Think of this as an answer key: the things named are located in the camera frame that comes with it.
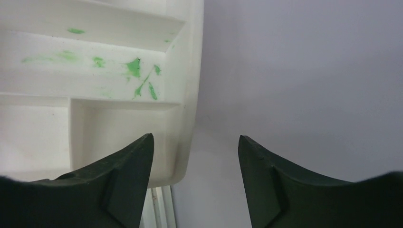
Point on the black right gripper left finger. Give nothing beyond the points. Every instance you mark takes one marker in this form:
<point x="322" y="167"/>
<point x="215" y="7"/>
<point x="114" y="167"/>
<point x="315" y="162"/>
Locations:
<point x="108" y="193"/>

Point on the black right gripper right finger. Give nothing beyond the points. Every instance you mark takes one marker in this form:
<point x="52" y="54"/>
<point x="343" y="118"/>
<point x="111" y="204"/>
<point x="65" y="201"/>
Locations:
<point x="282" y="194"/>

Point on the white plastic drawer organizer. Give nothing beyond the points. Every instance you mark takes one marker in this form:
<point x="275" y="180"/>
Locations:
<point x="81" y="79"/>

